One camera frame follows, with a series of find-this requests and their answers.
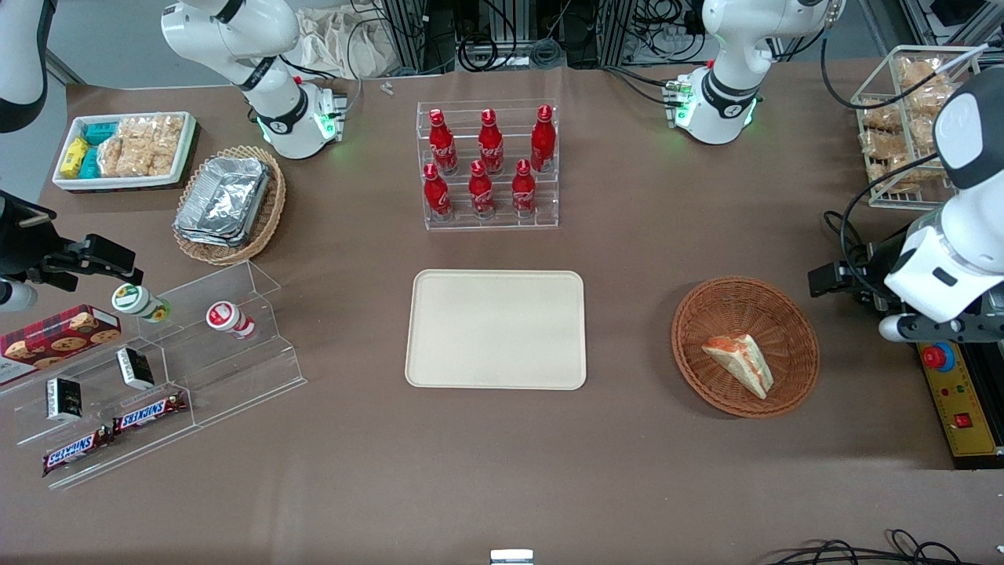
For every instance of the small black white box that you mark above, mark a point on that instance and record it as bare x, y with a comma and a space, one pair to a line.
135, 368
64, 399

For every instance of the wrapped triangular sandwich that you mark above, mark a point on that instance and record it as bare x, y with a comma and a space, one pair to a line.
741, 363

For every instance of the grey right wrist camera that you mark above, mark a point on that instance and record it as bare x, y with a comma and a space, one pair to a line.
17, 295

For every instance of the clear acrylic bottle rack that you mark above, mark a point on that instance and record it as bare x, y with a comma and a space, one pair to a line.
486, 224

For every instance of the red tartan cookie box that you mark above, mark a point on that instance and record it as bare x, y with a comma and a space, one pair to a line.
59, 339

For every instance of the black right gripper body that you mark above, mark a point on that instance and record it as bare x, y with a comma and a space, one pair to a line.
22, 243

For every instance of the clear rice cracker bag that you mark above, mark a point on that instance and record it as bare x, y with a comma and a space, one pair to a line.
885, 145
880, 114
153, 145
919, 72
111, 157
918, 174
929, 100

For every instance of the aluminium frame post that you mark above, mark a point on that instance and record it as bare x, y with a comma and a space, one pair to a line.
627, 31
406, 35

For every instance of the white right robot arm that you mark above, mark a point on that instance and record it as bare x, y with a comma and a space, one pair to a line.
284, 118

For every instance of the clear acrylic stepped stand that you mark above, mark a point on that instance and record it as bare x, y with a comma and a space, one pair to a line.
227, 377

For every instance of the brown Snickers bar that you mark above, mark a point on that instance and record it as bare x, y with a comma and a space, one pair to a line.
74, 452
149, 411

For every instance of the brown round wicker basket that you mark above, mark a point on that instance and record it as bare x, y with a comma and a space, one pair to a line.
745, 310

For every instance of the cream cloth bag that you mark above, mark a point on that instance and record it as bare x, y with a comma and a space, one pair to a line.
345, 43

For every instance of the light oval wicker basket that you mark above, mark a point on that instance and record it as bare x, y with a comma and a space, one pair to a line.
271, 212

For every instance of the yellow snack packet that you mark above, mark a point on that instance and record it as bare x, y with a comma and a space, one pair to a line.
74, 155

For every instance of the red strawberry yogurt cup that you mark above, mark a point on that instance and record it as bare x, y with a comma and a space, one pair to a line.
229, 318

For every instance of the beige plastic serving tray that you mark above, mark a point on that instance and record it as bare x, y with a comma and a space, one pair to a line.
496, 329

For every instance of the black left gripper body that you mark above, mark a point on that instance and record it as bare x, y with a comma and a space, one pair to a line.
879, 267

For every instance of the teal snack packet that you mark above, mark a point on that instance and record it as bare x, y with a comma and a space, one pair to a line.
100, 133
89, 163

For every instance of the red cola bottle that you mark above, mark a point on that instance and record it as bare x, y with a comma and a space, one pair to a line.
491, 145
437, 196
543, 141
481, 195
524, 192
442, 145

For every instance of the red emergency stop button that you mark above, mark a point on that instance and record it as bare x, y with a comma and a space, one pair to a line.
938, 357

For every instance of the yellow black control box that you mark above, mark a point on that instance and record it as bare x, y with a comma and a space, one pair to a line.
961, 400

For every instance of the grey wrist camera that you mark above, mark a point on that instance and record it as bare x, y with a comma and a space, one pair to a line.
894, 328
17, 295

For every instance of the green sunflower yogurt cup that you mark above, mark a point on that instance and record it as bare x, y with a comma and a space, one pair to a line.
140, 303

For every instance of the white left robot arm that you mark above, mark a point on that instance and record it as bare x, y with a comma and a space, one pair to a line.
725, 98

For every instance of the white rectangular plastic bin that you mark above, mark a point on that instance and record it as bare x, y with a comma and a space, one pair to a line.
125, 183

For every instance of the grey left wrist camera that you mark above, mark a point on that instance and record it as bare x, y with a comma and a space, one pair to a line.
894, 328

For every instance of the silver foil tray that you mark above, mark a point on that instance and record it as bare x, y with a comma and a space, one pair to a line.
205, 238
223, 196

